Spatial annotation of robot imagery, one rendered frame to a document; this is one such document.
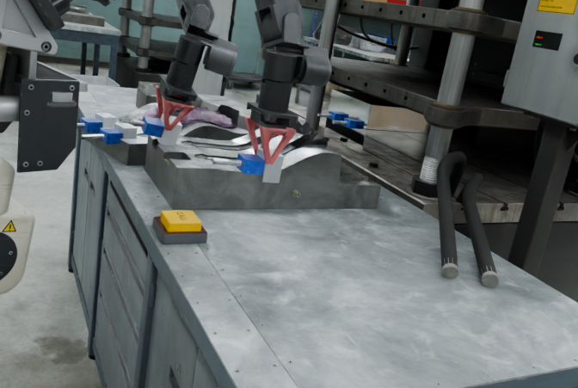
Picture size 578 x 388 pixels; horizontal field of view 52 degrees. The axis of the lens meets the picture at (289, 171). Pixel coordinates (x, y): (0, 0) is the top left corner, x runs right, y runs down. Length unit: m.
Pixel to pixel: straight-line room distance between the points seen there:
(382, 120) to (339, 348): 1.30
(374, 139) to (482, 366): 1.26
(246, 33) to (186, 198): 7.86
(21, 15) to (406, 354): 0.71
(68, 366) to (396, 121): 1.36
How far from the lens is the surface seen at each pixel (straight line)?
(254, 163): 1.10
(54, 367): 2.14
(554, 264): 2.11
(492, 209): 1.80
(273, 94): 1.08
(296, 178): 1.29
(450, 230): 1.23
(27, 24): 0.94
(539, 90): 1.59
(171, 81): 1.30
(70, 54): 8.48
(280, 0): 1.08
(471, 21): 1.60
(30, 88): 1.07
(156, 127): 1.33
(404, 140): 2.12
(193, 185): 1.21
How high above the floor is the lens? 1.23
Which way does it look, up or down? 15 degrees down
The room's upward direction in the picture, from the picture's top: 10 degrees clockwise
